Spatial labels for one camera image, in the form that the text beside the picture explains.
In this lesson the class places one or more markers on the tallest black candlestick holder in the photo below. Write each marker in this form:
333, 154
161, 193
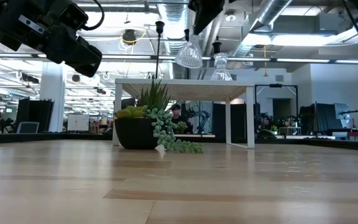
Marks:
159, 26

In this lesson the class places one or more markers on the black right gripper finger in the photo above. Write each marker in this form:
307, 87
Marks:
205, 12

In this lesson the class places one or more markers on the white cabinet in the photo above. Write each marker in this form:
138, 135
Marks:
78, 123

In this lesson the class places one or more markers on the white perforated metal shelf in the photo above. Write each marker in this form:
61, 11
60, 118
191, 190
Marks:
182, 82

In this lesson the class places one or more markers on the black gantry frame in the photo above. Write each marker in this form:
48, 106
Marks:
275, 85

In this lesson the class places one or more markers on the clear glass candle holder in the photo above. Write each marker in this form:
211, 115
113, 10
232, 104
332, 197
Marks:
190, 54
221, 73

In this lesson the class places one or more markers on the ribbed silver duct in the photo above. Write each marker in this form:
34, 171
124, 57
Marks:
174, 18

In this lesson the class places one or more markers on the person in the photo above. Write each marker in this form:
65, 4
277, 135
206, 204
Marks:
176, 109

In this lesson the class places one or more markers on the grey office chair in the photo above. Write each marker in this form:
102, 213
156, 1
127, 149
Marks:
28, 127

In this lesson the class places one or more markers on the shortest black candlestick holder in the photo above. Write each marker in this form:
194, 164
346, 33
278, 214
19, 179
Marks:
217, 46

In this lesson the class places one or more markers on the black ceiling device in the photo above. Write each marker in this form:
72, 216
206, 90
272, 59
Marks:
129, 35

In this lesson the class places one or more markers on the succulent plant in black pot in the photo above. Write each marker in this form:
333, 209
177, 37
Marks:
135, 133

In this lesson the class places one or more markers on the silver ventilation duct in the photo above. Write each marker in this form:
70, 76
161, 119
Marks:
269, 12

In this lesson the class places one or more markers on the black partition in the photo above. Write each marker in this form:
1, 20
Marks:
34, 112

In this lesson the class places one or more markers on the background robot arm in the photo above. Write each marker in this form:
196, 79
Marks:
203, 119

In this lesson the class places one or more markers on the medium black candlestick holder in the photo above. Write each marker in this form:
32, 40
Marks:
186, 32

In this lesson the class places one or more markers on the black aluminium table frame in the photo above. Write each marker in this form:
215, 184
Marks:
42, 137

